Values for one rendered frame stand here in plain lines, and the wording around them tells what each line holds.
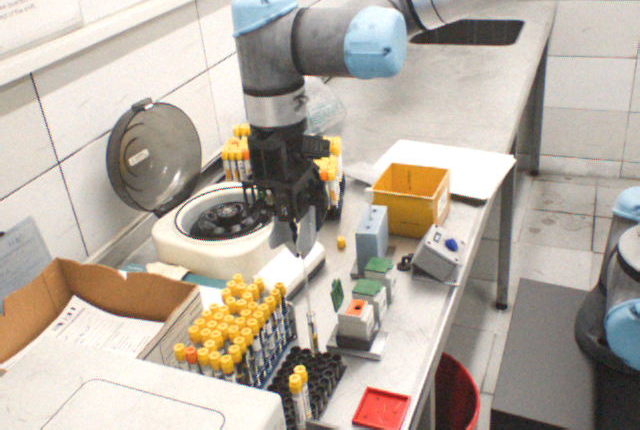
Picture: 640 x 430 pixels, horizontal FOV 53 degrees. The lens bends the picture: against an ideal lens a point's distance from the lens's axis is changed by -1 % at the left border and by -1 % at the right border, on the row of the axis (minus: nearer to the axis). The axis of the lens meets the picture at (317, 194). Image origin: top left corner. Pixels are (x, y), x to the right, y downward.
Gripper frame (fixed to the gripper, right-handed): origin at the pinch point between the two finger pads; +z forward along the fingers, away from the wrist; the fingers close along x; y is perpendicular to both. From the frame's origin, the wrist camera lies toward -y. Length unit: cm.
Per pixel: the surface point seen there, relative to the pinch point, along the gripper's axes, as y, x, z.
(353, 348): -3.9, 4.8, 20.8
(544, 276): -155, 27, 110
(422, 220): -38.8, 7.4, 17.6
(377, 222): -27.8, 1.8, 12.3
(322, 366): 1.6, 1.8, 20.3
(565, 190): -228, 31, 110
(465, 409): -46, 16, 75
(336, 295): -5.8, 2.0, 12.3
